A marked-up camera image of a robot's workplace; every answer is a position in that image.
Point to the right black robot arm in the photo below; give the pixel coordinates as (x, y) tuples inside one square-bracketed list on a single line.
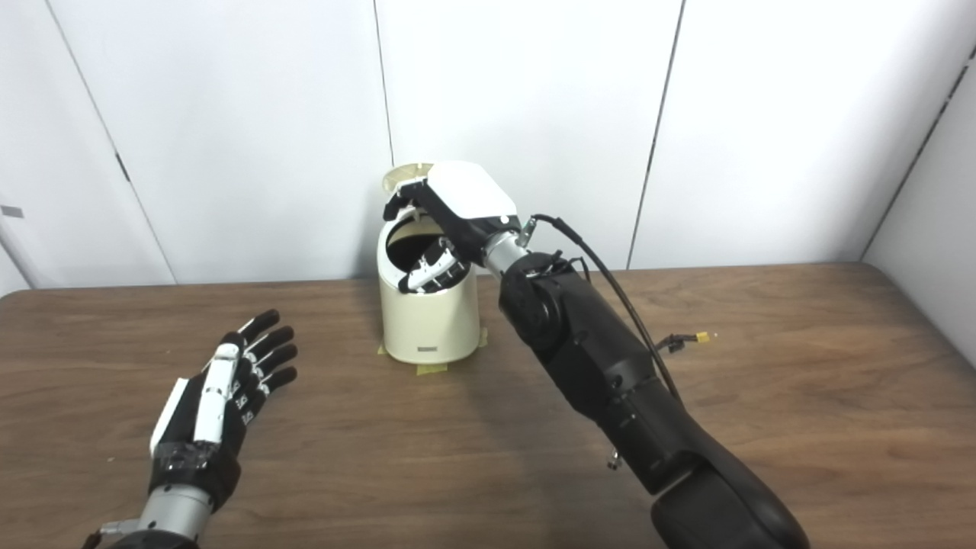
[(602, 366)]

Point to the cream round bin lid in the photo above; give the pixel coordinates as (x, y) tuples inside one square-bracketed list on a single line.
[(400, 177)]

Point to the black wall panel hinge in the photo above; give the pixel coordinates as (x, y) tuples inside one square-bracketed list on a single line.
[(123, 168)]

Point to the grey wall label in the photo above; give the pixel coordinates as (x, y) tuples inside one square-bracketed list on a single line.
[(11, 211)]

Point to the cream-colored round bin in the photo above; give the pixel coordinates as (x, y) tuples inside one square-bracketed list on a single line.
[(427, 324)]

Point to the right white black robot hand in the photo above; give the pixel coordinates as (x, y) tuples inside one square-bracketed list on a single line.
[(473, 194)]

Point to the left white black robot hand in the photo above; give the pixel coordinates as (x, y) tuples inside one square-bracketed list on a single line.
[(183, 427)]

